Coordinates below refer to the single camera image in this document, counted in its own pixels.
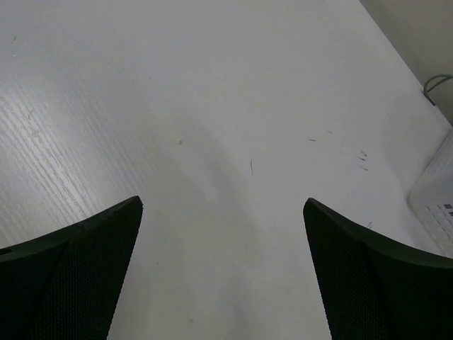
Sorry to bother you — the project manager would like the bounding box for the white plastic basket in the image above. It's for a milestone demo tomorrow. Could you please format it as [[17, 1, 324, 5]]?
[[408, 132, 453, 258]]

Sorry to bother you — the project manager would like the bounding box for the grey cable at table edge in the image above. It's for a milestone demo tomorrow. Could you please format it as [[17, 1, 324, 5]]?
[[422, 73, 453, 106]]

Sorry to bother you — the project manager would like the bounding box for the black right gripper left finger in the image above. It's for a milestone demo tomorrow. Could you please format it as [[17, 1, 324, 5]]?
[[1, 196, 143, 339]]

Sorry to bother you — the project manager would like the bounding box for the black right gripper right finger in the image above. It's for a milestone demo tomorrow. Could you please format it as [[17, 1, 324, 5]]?
[[303, 198, 452, 339]]

